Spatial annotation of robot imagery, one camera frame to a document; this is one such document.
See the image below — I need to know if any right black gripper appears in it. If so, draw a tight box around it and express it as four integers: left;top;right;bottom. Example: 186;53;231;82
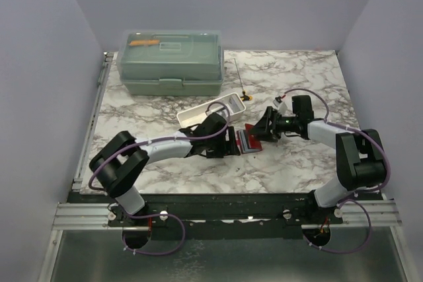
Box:
249;106;299;143

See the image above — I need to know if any red leather card holder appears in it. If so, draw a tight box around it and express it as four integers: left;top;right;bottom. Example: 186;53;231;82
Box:
236;123;262;155

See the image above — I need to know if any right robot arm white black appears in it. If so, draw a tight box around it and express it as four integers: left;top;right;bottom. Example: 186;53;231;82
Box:
249;95;391;224

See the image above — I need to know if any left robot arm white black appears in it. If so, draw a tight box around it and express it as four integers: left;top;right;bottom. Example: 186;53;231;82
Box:
89;113;241;226

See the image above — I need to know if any stack of cards in tray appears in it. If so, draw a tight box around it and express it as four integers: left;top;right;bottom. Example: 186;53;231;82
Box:
227;94;243;112

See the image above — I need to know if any white rectangular plastic tray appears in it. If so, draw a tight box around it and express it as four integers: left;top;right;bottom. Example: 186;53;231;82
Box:
176;92;246;128

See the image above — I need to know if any green plastic toolbox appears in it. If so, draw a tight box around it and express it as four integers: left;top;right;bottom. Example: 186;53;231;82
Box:
116;30;225;96

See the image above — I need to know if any orange tool inside toolbox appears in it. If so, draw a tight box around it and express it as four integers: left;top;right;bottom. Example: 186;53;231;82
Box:
128;39;160;46

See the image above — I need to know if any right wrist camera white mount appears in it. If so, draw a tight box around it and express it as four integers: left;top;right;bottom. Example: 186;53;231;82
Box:
273;95;288;116

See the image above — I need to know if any yellow black T-handle hex key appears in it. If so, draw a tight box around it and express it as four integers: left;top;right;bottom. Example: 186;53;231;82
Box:
233;59;252;102

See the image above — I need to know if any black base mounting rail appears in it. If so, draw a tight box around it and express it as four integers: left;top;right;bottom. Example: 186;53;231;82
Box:
67;192;342;240

